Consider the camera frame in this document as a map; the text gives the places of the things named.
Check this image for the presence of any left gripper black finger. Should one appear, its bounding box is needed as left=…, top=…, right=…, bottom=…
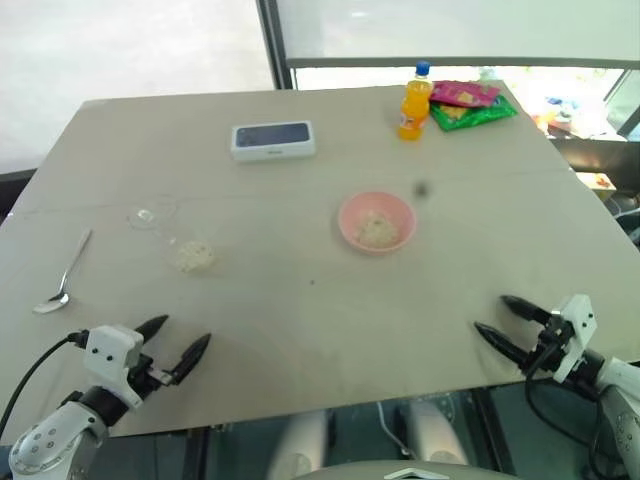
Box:
left=133, top=313, right=170, bottom=343
left=168, top=332, right=213, bottom=387

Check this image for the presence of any dark window frame post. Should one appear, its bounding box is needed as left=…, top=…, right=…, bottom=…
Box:
left=256, top=0, right=297, bottom=92

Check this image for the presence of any black background cabinet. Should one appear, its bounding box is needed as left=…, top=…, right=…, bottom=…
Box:
left=547, top=122, right=640, bottom=192

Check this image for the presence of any grey window rail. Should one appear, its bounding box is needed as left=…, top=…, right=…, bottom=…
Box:
left=286, top=56, right=640, bottom=72

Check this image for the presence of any pink bowl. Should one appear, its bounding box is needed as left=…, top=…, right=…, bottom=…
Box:
left=337, top=191, right=418, bottom=257

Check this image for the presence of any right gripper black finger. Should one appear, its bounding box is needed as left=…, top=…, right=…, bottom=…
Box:
left=473, top=321, right=535, bottom=372
left=500, top=294, right=553, bottom=325

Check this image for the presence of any silver robot leg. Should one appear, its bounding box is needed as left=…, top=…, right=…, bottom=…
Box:
left=267, top=408, right=332, bottom=479
left=405, top=401, right=470, bottom=467

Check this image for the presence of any silver robot left leg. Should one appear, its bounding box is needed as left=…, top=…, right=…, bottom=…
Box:
left=267, top=408, right=332, bottom=479

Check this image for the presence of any grey robot torso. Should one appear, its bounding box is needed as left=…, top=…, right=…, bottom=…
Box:
left=307, top=460, right=507, bottom=480

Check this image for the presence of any white phone box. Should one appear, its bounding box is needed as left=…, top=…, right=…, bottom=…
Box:
left=230, top=120, right=318, bottom=164

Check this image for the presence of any yellow background box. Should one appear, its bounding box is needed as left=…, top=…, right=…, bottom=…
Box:
left=576, top=171, right=617, bottom=194

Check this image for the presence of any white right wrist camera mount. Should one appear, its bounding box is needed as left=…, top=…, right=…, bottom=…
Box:
left=549, top=294, right=599, bottom=384

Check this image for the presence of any white cable under table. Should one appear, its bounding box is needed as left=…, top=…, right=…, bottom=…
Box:
left=376, top=398, right=417, bottom=457

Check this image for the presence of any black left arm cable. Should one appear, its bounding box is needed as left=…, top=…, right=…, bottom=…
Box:
left=0, top=329, right=92, bottom=427

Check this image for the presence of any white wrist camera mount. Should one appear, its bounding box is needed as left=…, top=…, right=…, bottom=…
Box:
left=82, top=324, right=147, bottom=411
left=549, top=294, right=599, bottom=384

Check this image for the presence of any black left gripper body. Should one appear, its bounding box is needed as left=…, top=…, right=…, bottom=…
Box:
left=126, top=352, right=177, bottom=399

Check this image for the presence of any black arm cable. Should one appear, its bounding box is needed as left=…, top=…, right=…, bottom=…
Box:
left=0, top=329, right=92, bottom=427
left=524, top=339, right=609, bottom=479

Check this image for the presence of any silver robot right leg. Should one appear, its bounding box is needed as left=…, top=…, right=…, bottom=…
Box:
left=405, top=401, right=470, bottom=467

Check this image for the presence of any silver metal spoon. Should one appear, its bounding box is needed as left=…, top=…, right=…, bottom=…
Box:
left=32, top=228, right=94, bottom=316

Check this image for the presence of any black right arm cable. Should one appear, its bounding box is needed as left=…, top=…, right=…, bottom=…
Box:
left=524, top=339, right=609, bottom=479

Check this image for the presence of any green snack packet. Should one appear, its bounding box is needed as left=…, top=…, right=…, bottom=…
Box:
left=430, top=94, right=519, bottom=133

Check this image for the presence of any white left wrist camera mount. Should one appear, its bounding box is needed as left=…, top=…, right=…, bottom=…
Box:
left=82, top=324, right=147, bottom=411

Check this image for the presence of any pink snack packet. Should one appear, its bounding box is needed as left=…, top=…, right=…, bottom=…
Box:
left=430, top=79, right=502, bottom=109

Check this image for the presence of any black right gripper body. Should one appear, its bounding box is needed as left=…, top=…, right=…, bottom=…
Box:
left=524, top=309, right=577, bottom=376

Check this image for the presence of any orange soda bottle blue cap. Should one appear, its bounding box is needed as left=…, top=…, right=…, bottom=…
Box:
left=396, top=60, right=435, bottom=144

